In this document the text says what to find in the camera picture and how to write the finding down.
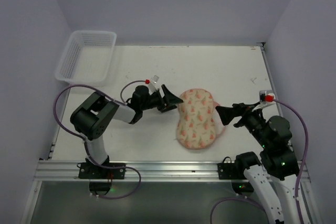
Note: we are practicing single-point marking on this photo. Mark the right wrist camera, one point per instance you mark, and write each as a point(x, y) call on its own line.
point(266, 98)

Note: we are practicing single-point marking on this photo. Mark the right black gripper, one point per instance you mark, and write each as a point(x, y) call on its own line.
point(240, 115)

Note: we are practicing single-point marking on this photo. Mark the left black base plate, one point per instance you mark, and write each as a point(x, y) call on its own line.
point(88, 170)

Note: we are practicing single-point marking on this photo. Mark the aluminium mounting rail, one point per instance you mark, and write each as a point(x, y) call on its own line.
point(149, 171)

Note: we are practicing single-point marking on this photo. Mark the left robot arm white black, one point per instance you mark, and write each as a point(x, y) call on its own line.
point(93, 116)

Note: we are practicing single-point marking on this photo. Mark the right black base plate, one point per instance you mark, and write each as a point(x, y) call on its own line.
point(227, 169)

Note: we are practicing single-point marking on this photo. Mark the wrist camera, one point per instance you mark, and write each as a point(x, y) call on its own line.
point(153, 84)
point(266, 98)

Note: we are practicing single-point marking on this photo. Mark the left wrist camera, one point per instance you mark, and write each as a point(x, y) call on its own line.
point(153, 84)

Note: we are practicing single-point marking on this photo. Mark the white plastic mesh basket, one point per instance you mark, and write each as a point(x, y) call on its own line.
point(86, 58)

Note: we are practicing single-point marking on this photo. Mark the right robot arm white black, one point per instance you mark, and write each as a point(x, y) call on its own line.
point(274, 174)

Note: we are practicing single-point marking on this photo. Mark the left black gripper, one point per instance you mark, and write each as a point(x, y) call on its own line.
point(161, 102)

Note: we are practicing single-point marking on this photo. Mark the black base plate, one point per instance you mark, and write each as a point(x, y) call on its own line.
point(227, 169)
point(88, 170)

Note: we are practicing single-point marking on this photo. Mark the floral mesh laundry bag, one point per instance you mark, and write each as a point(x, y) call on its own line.
point(199, 124)

